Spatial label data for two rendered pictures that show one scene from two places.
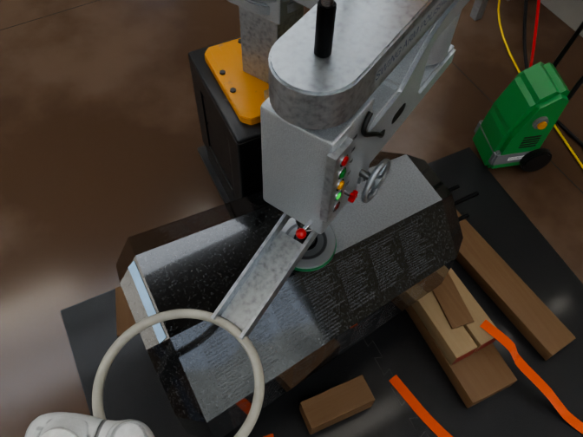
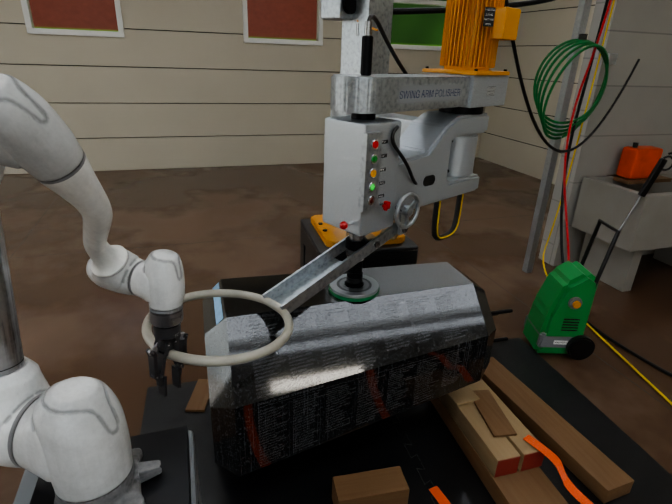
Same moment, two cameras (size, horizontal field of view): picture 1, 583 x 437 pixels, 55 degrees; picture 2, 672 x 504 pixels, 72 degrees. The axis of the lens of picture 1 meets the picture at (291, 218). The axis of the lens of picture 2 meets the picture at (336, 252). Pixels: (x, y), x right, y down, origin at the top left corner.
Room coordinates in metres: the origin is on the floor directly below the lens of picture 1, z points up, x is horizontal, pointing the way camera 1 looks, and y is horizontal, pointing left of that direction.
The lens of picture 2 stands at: (-0.77, -0.36, 1.76)
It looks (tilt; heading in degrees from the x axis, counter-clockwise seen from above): 23 degrees down; 13
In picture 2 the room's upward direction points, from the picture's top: 2 degrees clockwise
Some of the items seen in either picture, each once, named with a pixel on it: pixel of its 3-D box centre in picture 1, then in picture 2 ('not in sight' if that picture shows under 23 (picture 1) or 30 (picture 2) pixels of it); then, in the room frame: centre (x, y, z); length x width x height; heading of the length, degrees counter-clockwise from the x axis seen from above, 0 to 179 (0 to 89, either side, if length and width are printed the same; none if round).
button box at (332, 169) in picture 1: (335, 181); (370, 172); (0.86, -0.11, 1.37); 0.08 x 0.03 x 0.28; 147
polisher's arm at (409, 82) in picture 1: (386, 82); (422, 168); (1.31, -0.28, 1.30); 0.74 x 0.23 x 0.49; 147
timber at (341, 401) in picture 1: (336, 404); (369, 492); (0.62, -0.23, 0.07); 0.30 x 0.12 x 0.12; 116
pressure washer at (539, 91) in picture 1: (533, 98); (567, 287); (2.14, -1.24, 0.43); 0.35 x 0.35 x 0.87; 13
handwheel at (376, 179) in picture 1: (365, 175); (400, 208); (1.02, -0.22, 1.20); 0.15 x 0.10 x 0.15; 147
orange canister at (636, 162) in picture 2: not in sight; (643, 161); (3.75, -2.06, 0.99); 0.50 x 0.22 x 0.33; 121
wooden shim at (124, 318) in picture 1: (127, 309); (201, 394); (1.03, 0.77, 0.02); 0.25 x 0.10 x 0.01; 13
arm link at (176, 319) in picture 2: not in sight; (166, 313); (0.22, 0.35, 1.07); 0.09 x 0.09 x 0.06
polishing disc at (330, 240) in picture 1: (305, 241); (354, 285); (0.99, -0.05, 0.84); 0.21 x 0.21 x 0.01
